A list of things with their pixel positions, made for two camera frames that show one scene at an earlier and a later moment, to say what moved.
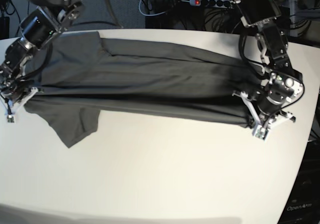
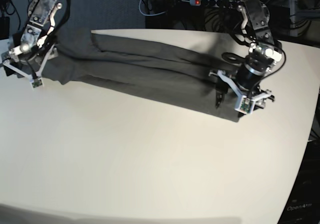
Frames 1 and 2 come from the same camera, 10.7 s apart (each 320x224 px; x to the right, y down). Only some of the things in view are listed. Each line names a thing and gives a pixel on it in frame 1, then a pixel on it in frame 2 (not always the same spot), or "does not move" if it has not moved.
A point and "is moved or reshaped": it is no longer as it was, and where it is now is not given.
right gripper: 269,101 -> 245,81
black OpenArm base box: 303,205 does not move
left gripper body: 15,94 -> 31,64
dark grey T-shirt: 83,73 is moved or reshaped
